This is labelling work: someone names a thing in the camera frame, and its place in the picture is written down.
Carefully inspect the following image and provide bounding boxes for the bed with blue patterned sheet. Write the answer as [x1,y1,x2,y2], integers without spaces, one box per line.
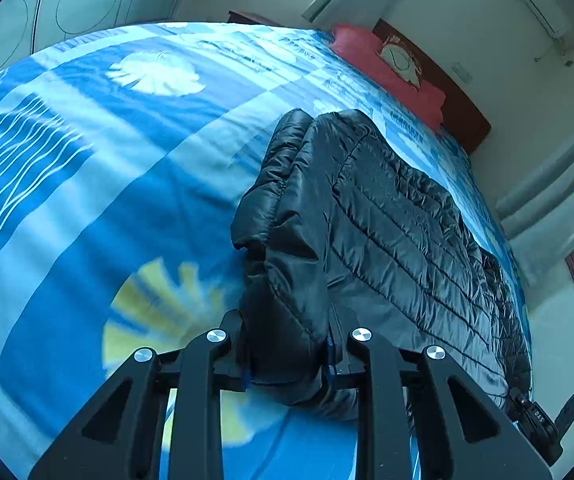
[0,21,532,480]

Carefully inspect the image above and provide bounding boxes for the black quilted puffer jacket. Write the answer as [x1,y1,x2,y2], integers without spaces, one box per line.
[230,107,532,421]

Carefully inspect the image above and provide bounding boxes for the red pillow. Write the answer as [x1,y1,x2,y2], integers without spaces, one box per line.
[329,23,446,131]

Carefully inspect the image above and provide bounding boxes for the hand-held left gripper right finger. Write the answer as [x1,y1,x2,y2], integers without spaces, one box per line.
[324,310,554,480]

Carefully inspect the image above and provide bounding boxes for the white wardrobe with circle pattern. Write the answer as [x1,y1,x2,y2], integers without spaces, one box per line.
[0,0,190,96]

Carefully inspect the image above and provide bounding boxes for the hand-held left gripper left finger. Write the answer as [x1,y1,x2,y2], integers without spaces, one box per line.
[28,310,248,480]

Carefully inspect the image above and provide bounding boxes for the dark wooden headboard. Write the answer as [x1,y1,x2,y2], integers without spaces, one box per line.
[372,18,492,155]

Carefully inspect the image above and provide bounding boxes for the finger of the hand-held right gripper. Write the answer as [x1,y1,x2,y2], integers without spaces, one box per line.
[556,385,574,433]

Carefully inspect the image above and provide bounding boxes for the dark wooden nightstand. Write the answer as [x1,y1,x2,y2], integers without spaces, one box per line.
[227,8,280,26]

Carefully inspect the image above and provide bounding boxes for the cream printed cushion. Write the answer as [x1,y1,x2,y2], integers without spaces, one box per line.
[374,34,425,92]

